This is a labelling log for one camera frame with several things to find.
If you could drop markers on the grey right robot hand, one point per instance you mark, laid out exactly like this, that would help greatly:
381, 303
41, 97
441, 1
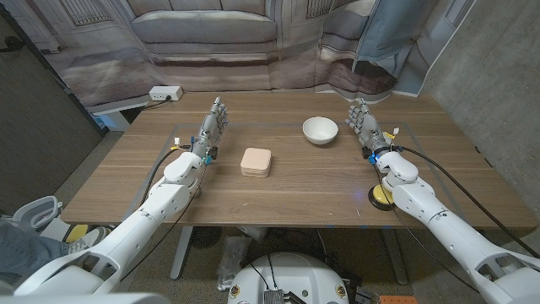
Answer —
370, 126

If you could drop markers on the black round ribbed object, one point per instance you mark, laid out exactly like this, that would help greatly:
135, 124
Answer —
206, 236

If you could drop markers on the orange block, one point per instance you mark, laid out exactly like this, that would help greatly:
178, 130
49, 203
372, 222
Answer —
398, 300

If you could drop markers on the white domed robot base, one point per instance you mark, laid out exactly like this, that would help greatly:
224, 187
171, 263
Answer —
295, 274

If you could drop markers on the white ceramic bowl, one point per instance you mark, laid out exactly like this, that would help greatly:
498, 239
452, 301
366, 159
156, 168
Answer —
320, 128

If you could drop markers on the yellow round object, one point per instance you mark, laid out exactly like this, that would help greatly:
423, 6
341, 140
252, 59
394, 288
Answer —
76, 233

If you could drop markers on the printed sofa room backdrop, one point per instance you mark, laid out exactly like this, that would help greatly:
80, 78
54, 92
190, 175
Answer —
211, 63

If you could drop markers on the white table leg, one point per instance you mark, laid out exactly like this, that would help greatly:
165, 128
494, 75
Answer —
181, 253

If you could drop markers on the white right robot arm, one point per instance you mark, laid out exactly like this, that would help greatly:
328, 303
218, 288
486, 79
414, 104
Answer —
422, 202

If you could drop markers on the person's leg in jeans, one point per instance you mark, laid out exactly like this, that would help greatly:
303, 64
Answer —
25, 253

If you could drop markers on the dark perforated partition panel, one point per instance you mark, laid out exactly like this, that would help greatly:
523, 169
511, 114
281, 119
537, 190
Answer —
34, 126

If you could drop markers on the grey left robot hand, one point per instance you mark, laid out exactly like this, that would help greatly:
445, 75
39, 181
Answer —
208, 128

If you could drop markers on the white power strip box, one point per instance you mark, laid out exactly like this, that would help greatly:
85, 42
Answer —
165, 93

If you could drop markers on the white sneaker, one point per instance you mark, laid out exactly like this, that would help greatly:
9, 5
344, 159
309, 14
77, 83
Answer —
90, 240

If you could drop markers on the grey table leg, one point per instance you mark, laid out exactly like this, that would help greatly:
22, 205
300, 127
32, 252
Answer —
396, 257

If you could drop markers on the yellow button with black base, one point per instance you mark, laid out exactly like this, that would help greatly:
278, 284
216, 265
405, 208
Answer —
379, 196

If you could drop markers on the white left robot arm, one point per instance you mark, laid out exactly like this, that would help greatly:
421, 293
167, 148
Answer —
164, 198

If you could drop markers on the clear plastic bag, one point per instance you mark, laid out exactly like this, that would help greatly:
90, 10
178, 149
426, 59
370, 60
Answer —
232, 257

